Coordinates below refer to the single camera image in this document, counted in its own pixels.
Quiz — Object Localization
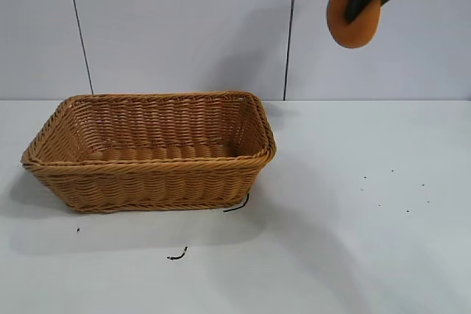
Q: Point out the orange toy fruit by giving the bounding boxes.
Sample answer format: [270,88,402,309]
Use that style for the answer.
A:
[326,0,380,49]

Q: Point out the brown woven wicker basket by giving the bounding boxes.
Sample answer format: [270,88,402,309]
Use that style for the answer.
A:
[21,90,277,214]

